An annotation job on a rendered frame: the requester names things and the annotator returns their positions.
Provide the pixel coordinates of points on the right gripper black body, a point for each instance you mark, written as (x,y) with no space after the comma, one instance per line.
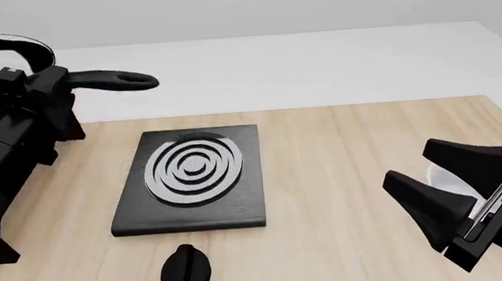
(500,216)

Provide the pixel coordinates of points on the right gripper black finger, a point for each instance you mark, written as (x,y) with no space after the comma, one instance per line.
(464,153)
(428,201)

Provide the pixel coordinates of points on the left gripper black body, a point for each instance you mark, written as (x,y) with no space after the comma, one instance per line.
(61,124)

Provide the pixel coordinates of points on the round black stove knob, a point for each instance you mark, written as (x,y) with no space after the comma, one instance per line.
(186,273)

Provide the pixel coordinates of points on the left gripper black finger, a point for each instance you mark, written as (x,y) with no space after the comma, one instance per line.
(49,79)

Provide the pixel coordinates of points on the flat black stove plate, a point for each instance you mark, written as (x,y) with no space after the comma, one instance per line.
(194,214)

